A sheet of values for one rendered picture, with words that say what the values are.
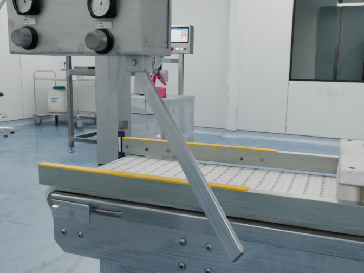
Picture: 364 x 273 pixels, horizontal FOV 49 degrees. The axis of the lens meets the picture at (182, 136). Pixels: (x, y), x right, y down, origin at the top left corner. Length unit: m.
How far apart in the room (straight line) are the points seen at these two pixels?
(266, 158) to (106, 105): 0.38
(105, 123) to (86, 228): 0.34
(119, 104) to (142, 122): 2.55
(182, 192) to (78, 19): 0.27
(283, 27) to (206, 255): 5.43
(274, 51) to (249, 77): 0.50
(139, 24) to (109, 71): 0.40
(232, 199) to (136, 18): 0.27
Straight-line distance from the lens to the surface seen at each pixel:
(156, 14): 0.58
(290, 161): 0.80
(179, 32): 3.72
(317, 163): 0.80
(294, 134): 5.92
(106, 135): 0.95
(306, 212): 0.54
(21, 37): 0.62
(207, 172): 0.76
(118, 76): 0.92
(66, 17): 0.60
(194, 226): 0.58
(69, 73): 4.87
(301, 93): 5.85
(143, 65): 0.57
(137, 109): 3.49
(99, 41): 0.53
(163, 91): 3.44
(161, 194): 0.58
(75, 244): 0.70
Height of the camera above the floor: 1.03
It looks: 10 degrees down
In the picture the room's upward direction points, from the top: 1 degrees clockwise
